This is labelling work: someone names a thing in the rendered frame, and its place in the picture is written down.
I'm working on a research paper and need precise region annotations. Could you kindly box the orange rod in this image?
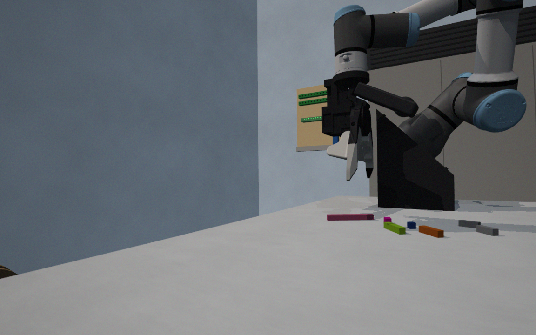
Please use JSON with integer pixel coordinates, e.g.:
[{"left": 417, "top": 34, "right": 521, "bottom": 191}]
[{"left": 419, "top": 225, "right": 444, "bottom": 238}]

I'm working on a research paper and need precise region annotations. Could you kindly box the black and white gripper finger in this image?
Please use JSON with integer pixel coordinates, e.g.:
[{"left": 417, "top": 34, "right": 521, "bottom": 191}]
[
  {"left": 327, "top": 109, "right": 362, "bottom": 181},
  {"left": 358, "top": 129, "right": 374, "bottom": 178}
]

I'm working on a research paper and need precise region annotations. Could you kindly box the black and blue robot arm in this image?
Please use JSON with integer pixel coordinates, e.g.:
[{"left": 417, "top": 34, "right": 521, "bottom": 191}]
[{"left": 334, "top": 0, "right": 526, "bottom": 158}]

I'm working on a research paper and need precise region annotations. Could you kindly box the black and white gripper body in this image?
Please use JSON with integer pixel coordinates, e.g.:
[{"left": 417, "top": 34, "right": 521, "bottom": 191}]
[{"left": 322, "top": 70, "right": 371, "bottom": 137}]

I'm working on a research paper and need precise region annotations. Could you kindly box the lime green rod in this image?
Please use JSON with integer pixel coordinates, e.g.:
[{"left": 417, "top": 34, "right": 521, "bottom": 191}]
[{"left": 384, "top": 222, "right": 406, "bottom": 235}]

